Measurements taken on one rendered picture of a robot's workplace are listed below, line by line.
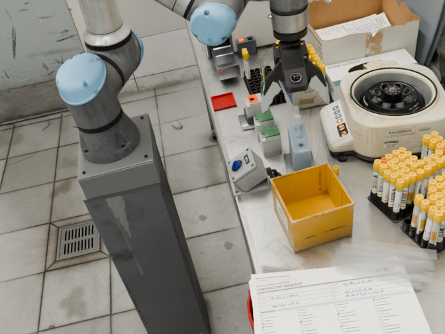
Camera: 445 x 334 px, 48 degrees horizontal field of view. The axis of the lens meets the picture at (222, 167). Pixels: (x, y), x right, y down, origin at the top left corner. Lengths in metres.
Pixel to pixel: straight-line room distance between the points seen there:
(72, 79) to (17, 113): 2.21
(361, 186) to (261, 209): 0.24
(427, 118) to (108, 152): 0.74
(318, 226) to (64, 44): 2.31
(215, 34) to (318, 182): 0.42
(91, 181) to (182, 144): 1.55
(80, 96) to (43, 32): 1.92
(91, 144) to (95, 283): 1.12
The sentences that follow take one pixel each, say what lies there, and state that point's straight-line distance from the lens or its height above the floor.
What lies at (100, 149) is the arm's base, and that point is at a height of 0.99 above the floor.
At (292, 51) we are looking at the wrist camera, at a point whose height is 1.19.
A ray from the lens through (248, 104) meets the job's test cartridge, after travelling 1.34.
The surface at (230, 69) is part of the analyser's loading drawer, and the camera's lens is 1.54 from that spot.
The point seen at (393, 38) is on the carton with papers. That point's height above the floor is 0.98.
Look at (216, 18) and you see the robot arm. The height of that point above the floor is 1.34.
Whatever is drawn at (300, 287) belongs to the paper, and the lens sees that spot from 1.00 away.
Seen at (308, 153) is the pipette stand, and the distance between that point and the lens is 1.15.
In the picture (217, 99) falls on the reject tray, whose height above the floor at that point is 0.88.
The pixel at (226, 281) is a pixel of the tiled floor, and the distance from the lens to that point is 2.11.
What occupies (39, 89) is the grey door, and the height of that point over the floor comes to 0.20.
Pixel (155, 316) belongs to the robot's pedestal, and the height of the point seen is 0.30.
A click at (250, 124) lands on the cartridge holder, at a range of 1.36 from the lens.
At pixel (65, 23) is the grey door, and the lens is 3.02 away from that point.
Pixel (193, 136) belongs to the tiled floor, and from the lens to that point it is 2.80.
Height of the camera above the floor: 1.73
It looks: 42 degrees down
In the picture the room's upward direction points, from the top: 11 degrees counter-clockwise
